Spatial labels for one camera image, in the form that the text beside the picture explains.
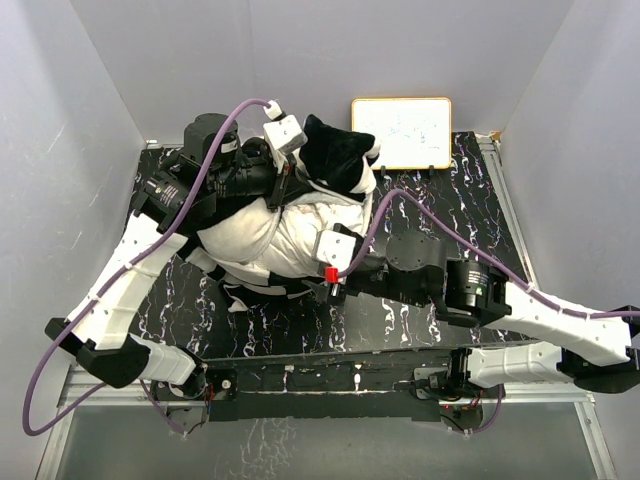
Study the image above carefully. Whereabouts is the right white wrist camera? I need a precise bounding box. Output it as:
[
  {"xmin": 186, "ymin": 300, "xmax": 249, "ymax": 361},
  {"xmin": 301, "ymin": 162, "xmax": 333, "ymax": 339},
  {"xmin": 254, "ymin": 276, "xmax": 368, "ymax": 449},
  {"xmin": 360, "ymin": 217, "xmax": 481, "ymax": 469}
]
[{"xmin": 312, "ymin": 230, "xmax": 356, "ymax": 271}]

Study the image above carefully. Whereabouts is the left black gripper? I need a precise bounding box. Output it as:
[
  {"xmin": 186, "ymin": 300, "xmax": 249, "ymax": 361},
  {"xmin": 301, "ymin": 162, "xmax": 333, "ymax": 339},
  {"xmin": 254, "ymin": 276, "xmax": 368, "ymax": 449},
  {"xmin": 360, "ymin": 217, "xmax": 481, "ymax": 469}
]
[{"xmin": 214, "ymin": 146, "xmax": 315, "ymax": 213}]

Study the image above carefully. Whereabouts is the black white checkered pillowcase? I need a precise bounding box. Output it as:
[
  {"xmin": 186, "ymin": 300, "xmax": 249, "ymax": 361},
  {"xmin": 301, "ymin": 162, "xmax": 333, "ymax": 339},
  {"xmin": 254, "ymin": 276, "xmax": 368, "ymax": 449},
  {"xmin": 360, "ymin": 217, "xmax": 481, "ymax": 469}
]
[{"xmin": 177, "ymin": 114, "xmax": 380, "ymax": 312}]

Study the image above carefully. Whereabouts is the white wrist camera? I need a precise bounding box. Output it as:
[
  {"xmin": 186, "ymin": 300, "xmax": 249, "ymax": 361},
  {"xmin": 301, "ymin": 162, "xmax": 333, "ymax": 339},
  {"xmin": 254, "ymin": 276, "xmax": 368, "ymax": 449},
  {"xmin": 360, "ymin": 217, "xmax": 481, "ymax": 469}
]
[
  {"xmin": 312, "ymin": 230, "xmax": 356, "ymax": 271},
  {"xmin": 263, "ymin": 115, "xmax": 307, "ymax": 155}
]

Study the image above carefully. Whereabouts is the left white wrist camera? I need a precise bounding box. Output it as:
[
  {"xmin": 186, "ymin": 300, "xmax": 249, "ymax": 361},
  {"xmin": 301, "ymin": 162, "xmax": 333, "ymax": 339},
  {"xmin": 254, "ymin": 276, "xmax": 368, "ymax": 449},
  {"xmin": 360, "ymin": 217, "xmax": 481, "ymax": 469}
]
[{"xmin": 263, "ymin": 115, "xmax": 307, "ymax": 155}]

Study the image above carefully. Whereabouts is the aluminium frame rail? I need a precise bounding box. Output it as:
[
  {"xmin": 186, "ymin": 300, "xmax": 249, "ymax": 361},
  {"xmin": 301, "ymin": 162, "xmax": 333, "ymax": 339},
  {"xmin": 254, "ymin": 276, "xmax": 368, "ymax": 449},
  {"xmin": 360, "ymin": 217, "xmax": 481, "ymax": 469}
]
[{"xmin": 37, "ymin": 134, "xmax": 619, "ymax": 480}]

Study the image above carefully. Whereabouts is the white pillow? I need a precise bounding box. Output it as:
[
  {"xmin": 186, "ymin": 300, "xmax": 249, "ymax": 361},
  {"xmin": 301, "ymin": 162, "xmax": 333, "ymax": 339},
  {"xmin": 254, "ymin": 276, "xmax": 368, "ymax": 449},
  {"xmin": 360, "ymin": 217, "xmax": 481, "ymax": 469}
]
[{"xmin": 198, "ymin": 192, "xmax": 373, "ymax": 286}]

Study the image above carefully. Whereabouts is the small whiteboard with wooden frame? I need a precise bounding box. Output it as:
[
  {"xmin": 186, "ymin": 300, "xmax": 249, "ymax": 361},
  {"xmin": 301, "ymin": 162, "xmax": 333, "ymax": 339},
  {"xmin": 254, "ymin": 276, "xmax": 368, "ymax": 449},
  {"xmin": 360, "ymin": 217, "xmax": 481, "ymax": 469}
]
[{"xmin": 351, "ymin": 97, "xmax": 452, "ymax": 170}]

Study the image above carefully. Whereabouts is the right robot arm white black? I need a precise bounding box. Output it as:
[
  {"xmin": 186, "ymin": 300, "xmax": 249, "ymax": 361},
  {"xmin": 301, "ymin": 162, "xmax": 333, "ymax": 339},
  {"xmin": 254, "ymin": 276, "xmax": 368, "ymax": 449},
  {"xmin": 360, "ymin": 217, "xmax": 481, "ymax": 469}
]
[{"xmin": 312, "ymin": 225, "xmax": 639, "ymax": 398}]

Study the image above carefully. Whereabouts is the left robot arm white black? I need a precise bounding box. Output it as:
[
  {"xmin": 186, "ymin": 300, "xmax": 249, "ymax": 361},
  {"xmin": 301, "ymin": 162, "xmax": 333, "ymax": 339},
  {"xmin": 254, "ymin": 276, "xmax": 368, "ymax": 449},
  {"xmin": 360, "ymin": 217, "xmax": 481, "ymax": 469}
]
[{"xmin": 45, "ymin": 106, "xmax": 306, "ymax": 399}]

